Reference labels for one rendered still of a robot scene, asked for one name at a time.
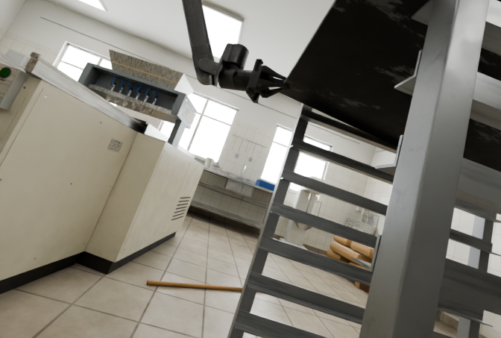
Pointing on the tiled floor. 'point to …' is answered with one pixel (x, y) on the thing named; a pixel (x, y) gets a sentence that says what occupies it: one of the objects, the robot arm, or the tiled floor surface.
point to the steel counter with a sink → (233, 181)
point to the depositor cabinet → (142, 204)
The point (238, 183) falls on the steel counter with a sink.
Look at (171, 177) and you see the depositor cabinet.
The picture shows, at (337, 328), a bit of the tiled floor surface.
